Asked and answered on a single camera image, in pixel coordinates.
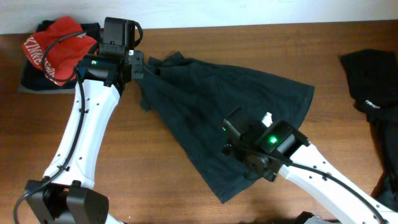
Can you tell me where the dark green t-shirt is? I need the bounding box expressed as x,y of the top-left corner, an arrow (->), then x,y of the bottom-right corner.
138,52 -> 315,203

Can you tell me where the black garment white logo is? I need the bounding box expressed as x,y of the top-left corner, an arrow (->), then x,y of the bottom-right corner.
338,49 -> 397,212

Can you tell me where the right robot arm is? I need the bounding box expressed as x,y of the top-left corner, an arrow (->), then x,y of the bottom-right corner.
221,107 -> 397,223

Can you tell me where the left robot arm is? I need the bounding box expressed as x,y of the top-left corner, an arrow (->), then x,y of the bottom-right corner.
17,17 -> 144,224

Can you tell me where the red folded shirt white lettering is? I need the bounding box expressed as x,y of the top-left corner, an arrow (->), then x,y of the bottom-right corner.
21,16 -> 98,86

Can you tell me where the navy folded garment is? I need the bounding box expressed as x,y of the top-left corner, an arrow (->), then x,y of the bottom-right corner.
20,22 -> 101,91

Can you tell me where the grey folded garment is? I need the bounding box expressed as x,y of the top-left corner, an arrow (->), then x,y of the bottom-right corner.
18,58 -> 76,94

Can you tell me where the left black camera cable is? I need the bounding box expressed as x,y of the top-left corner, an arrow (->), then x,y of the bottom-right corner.
12,21 -> 144,224

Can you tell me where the black camera cable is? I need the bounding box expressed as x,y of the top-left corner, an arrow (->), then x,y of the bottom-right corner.
236,146 -> 389,224
12,21 -> 144,224

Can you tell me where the right black camera cable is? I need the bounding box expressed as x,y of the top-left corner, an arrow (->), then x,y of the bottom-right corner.
236,146 -> 389,224

